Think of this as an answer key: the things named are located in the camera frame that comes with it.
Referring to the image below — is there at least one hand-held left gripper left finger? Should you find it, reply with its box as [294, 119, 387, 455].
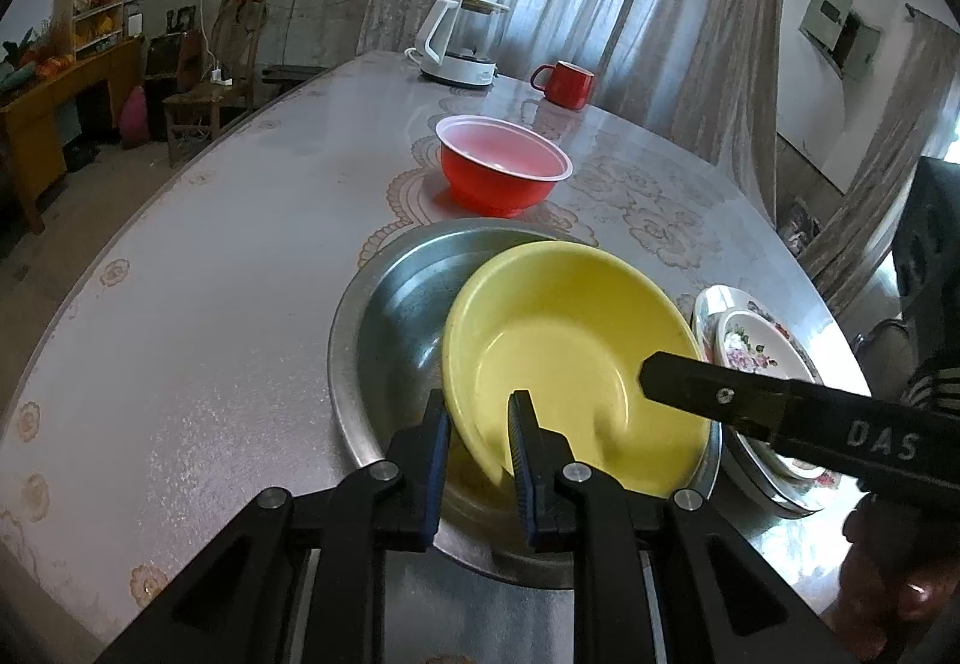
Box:
[96, 388, 453, 664]

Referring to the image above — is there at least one red plastic bowl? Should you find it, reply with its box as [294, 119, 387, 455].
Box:
[435, 115, 575, 220]

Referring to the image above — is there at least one yellow plastic bowl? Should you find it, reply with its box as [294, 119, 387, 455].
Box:
[441, 240, 714, 497]

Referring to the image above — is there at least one person's right hand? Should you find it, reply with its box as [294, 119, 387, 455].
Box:
[838, 493, 960, 636]

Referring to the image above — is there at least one small black cabinet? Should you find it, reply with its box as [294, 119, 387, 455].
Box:
[142, 30, 205, 141]

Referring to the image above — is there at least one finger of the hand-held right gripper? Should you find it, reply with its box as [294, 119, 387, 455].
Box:
[637, 350, 872, 446]

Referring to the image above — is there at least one wooden shelf with ornaments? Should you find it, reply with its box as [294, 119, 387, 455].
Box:
[52, 0, 128, 62]

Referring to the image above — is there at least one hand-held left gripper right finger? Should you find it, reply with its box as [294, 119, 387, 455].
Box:
[506, 388, 857, 664]

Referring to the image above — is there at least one wooden desk with shelf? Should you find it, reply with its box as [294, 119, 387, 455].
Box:
[0, 34, 146, 235]

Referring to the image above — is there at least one grey wall box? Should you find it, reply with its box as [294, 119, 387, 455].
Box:
[799, 0, 883, 82]

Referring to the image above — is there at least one large white patterned plate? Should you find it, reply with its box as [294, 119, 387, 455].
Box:
[690, 284, 863, 519]

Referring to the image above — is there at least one grey door curtain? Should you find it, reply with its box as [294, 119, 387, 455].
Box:
[796, 11, 960, 307]

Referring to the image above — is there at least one white electric kettle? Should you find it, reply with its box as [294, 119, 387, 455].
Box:
[405, 0, 512, 91]

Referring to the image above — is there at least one white plate with pink roses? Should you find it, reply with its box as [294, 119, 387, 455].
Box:
[712, 309, 846, 489]

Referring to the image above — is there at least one red mug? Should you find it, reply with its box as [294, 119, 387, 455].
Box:
[530, 61, 596, 111]

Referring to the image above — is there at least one stainless steel basin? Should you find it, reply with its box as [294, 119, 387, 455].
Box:
[328, 219, 725, 591]

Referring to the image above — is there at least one pink bag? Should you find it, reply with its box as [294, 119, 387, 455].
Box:
[120, 85, 150, 148]

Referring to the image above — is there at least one wooden chair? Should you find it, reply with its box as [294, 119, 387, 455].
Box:
[163, 0, 270, 167]

